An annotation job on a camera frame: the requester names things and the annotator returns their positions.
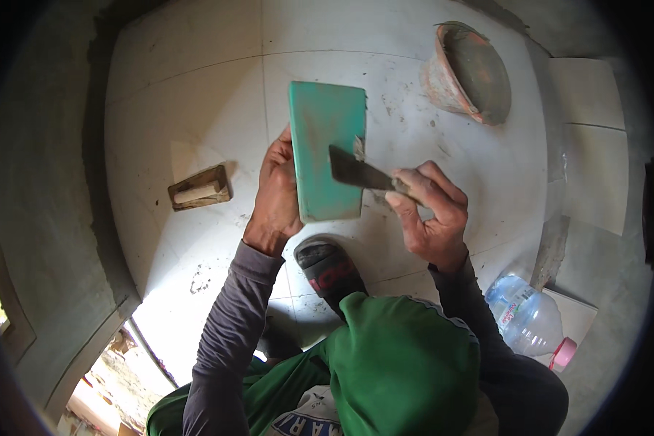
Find person's right hand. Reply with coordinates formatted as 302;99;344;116
384;160;470;273

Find person's left hand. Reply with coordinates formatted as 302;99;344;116
243;125;306;258

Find green rectangular tile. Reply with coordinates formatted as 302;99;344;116
288;81;368;225

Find dark metal trowel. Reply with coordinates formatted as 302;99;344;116
328;136;424;207

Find wooden hand float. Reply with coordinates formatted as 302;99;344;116
167;164;233;213

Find orange bucket with cement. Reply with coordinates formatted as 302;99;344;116
419;21;512;126

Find person's legs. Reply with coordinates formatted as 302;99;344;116
255;236;481;436

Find person's body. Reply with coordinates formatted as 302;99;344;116
146;349;570;436

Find brown rubble heap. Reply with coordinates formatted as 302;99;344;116
59;324;176;436

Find clear plastic water bottle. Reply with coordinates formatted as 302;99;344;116
484;274;578;374

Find loose white floor tile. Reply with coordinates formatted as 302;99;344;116
540;287;600;367

